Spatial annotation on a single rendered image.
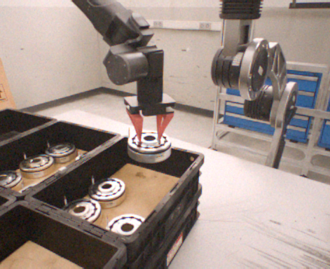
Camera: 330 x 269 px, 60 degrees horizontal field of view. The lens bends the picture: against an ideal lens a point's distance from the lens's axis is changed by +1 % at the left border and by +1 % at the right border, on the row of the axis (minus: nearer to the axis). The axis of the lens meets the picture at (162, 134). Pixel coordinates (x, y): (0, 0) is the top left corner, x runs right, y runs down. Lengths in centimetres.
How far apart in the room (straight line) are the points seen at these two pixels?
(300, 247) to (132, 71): 69
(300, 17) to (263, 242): 263
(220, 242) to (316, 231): 30
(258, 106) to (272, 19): 198
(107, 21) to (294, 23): 278
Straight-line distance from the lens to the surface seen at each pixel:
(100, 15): 63
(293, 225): 102
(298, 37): 327
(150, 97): 59
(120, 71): 53
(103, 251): 59
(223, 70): 98
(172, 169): 91
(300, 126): 253
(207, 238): 90
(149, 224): 60
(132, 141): 66
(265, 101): 144
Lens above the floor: 133
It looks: 24 degrees down
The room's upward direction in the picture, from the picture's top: straight up
